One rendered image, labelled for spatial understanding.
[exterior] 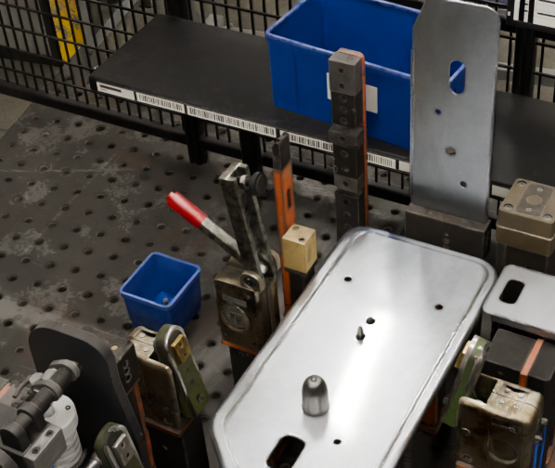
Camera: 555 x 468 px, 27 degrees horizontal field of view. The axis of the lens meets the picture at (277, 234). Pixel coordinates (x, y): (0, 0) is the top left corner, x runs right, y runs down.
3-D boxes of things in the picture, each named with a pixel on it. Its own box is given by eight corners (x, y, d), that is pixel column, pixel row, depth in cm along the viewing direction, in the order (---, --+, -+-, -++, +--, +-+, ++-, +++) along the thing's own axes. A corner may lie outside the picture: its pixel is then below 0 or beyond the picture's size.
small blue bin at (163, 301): (174, 347, 189) (168, 308, 184) (124, 330, 193) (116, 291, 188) (209, 305, 196) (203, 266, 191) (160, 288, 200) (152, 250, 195)
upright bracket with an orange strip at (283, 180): (301, 406, 178) (278, 145, 146) (292, 403, 179) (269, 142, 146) (309, 393, 180) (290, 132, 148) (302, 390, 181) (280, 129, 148)
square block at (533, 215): (533, 406, 175) (554, 225, 152) (483, 389, 178) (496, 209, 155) (549, 370, 180) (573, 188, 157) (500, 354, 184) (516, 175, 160)
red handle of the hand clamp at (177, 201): (260, 279, 147) (162, 200, 146) (253, 288, 148) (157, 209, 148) (276, 259, 149) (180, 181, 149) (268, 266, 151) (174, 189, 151)
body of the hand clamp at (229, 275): (275, 465, 170) (255, 292, 147) (234, 449, 173) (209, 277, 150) (293, 435, 174) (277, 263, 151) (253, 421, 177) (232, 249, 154)
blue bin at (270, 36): (443, 162, 168) (445, 86, 160) (268, 105, 182) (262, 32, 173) (493, 104, 178) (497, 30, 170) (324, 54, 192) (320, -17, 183)
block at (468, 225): (475, 378, 180) (484, 232, 160) (404, 355, 185) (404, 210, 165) (482, 365, 182) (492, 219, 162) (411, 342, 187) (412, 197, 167)
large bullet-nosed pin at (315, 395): (322, 427, 139) (319, 391, 134) (298, 419, 140) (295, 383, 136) (333, 409, 141) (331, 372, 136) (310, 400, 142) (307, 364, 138)
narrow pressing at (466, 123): (485, 227, 161) (499, 11, 139) (409, 205, 166) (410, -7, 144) (487, 224, 162) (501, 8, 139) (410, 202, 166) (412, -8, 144)
